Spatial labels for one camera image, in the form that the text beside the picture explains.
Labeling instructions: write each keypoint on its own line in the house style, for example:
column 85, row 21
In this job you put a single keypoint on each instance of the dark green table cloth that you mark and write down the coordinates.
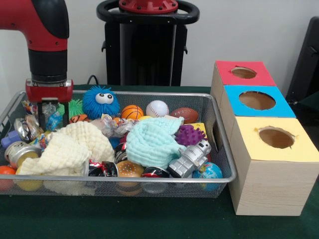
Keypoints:
column 149, row 219

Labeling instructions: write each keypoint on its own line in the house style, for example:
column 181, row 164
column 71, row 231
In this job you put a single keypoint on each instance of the mint green waffle cloth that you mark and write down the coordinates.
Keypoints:
column 149, row 142

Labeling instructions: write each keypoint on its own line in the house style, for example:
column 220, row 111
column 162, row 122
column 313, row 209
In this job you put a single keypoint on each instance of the cream waffle cloth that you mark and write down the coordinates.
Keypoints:
column 72, row 147

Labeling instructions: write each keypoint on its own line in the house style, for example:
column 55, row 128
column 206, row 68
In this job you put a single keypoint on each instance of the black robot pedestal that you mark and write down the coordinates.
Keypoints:
column 144, row 54

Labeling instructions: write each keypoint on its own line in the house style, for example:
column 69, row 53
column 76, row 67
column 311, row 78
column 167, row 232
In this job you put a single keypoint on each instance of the small white baseball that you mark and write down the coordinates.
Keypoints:
column 157, row 108

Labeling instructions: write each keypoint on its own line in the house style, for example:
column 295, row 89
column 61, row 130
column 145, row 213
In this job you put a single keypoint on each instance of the blue globe ball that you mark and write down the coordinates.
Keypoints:
column 208, row 174

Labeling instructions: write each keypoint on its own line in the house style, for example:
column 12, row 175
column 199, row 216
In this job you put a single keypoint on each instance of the green spiky rubber ball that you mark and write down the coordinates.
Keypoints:
column 76, row 107

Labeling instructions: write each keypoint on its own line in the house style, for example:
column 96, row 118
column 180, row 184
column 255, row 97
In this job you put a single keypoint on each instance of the purple spiky ball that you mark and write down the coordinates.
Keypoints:
column 190, row 135

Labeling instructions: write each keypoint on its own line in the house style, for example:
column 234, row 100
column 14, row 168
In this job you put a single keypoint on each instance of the blue fuzzy googly-eye ball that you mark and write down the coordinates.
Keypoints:
column 99, row 109

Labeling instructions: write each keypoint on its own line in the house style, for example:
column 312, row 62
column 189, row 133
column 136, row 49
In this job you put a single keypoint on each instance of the crushed clear plastic bottle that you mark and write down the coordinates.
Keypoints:
column 53, row 119

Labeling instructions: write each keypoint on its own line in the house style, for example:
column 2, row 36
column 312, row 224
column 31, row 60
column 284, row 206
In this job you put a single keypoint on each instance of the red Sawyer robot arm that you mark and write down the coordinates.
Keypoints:
column 47, row 37

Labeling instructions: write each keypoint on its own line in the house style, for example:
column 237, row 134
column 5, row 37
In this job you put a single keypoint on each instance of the small orange basketball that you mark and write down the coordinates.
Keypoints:
column 132, row 112

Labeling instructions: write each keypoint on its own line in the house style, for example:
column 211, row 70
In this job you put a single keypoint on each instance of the silver toy robot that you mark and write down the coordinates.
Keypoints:
column 190, row 156

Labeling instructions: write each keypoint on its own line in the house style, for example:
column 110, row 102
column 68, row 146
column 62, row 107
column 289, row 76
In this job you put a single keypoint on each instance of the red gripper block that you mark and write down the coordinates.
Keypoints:
column 49, row 92

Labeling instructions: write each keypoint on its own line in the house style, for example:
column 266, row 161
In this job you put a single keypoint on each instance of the wooden box three holes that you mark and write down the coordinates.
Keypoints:
column 269, row 189

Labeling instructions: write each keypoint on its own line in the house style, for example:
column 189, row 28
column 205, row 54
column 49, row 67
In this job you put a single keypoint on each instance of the black office chair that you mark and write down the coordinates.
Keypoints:
column 309, row 62

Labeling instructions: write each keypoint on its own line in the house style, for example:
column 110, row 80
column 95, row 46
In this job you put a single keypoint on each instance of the small brown football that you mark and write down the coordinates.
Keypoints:
column 184, row 115

